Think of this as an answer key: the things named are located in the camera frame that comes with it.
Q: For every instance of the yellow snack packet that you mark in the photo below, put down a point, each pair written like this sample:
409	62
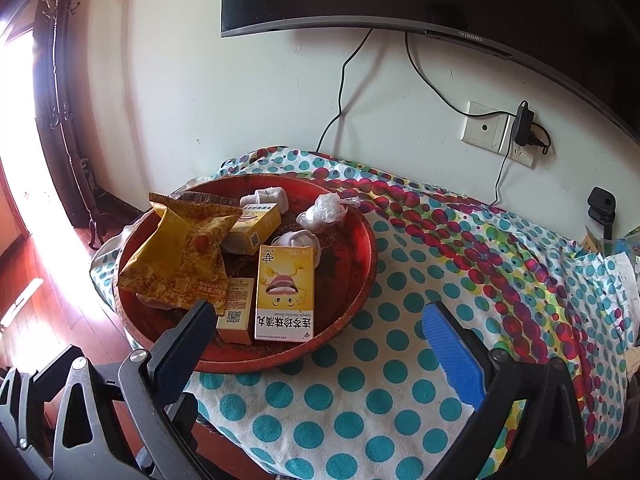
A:
175	255

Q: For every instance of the small tan medicine box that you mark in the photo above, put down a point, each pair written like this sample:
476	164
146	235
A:
235	315

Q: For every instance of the round red tray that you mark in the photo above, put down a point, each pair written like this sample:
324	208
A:
345	280

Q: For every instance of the white stained cloth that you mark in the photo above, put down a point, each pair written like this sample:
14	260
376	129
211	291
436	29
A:
625	280

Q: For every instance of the black clamp mount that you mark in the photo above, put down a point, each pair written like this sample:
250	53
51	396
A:
600	207

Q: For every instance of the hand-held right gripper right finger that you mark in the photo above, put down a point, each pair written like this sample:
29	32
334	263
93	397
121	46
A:
452	355

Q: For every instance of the colourful polka dot blanket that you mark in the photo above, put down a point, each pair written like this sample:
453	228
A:
425	260

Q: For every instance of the black power adapter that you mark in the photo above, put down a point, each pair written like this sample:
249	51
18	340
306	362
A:
521	122

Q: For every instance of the white power socket plate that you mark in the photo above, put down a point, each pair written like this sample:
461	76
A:
522	156

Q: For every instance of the black angled plug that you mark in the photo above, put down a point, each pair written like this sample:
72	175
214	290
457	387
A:
540	141

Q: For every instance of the dark wooden coat rack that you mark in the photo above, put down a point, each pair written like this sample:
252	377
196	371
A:
65	135

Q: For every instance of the clear plastic bag of packets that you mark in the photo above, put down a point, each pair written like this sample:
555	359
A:
627	245

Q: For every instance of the clear plastic item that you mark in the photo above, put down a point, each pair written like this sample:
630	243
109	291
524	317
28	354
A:
322	212

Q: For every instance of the brown cardboard box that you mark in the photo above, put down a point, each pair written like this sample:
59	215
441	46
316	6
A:
595	242

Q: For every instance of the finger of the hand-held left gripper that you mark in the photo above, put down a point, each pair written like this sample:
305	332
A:
25	410

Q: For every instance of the yellow medicine box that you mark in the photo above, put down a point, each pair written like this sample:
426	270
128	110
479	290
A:
285	295
252	227

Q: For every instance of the white coaxial wall plate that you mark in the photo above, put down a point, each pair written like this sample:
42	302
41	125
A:
485	127

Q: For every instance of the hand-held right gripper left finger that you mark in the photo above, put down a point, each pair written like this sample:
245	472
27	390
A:
187	345

